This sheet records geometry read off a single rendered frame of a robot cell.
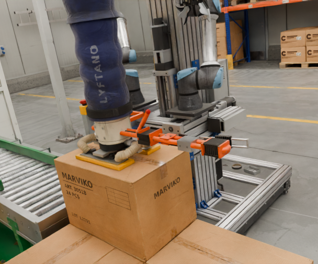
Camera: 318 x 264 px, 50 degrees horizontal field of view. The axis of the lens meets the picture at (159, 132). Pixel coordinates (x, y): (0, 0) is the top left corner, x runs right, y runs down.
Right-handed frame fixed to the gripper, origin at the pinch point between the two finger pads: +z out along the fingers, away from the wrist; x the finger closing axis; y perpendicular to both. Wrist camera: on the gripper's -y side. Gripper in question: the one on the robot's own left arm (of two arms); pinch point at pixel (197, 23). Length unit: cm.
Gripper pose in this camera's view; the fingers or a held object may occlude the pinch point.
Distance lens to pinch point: 168.8
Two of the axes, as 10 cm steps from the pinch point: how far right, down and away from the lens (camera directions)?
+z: 1.3, 9.4, 3.1
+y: -6.7, 3.2, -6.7
